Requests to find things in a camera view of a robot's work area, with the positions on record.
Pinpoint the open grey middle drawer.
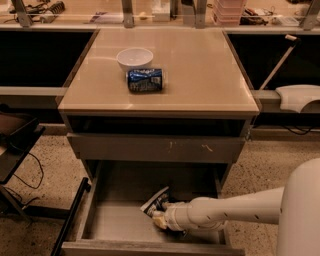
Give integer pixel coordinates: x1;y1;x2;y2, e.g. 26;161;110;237
62;161;245;256

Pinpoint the blue soda can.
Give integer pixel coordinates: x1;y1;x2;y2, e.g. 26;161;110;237
126;68;163;93

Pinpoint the black cart left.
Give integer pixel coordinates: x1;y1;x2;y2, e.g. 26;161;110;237
0;111;45;222

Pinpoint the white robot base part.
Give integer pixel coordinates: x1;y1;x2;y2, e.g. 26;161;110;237
276;84;320;113

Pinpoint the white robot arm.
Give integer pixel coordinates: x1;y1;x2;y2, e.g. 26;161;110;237
152;158;320;256

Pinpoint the black cable on floor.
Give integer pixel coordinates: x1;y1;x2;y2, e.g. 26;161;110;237
3;151;45;208

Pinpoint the pink plastic bin stack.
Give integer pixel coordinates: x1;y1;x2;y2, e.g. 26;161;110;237
212;0;247;26

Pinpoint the closed grey top drawer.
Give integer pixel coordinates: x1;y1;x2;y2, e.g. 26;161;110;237
67;133;244;163

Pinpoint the black bar handle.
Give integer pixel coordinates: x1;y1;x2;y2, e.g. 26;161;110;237
50;177;91;256

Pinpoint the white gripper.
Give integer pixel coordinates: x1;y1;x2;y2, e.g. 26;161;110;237
152;202;194;231

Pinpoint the blue chip bag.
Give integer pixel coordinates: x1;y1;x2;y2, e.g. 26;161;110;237
140;186;174;218

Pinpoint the grey drawer cabinet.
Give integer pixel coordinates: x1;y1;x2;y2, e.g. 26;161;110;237
59;27;260;180

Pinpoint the white ceramic bowl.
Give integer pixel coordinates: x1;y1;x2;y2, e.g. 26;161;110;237
116;48;153;72

